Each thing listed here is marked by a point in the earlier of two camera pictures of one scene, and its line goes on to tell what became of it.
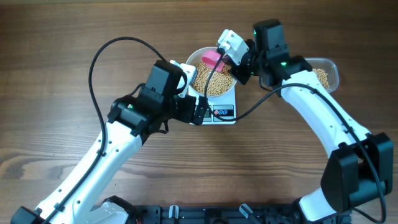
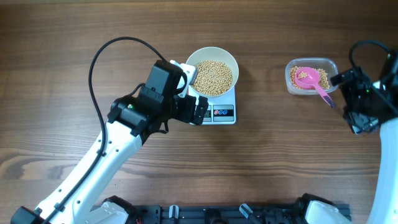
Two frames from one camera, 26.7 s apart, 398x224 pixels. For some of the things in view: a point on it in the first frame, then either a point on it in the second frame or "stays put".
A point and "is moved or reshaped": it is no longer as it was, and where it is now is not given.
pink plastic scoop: [211, 58] is moved or reshaped
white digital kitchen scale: [222, 107] stays put
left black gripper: [187, 116] stays put
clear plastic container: [326, 71] stays put
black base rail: [226, 214] stays put
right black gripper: [236, 70] → [358, 121]
